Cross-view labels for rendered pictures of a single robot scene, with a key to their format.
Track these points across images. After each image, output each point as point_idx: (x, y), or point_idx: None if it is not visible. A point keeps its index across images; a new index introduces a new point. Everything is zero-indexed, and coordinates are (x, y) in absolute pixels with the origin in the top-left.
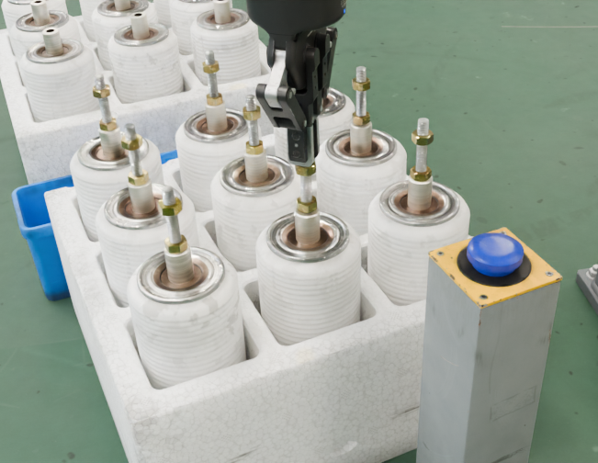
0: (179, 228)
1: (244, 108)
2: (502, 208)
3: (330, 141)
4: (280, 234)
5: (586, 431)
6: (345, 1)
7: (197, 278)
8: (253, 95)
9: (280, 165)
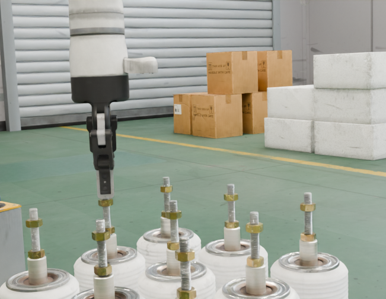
0: (163, 203)
1: (178, 210)
2: None
3: (136, 295)
4: (126, 251)
5: None
6: (71, 93)
7: (158, 237)
8: (172, 201)
9: (162, 276)
